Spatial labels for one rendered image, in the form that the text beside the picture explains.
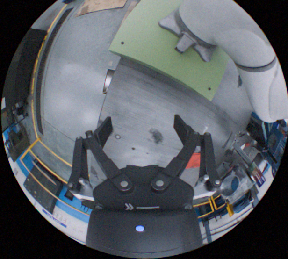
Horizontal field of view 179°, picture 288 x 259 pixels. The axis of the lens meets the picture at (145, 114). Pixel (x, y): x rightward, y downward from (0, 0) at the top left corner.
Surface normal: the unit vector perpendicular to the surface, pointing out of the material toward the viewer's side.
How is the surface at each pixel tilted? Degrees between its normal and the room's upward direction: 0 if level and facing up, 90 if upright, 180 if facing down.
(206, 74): 3
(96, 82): 0
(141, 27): 3
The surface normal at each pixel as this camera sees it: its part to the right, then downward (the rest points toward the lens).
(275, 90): -0.72, 0.67
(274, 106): -0.61, 0.79
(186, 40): -0.07, 0.50
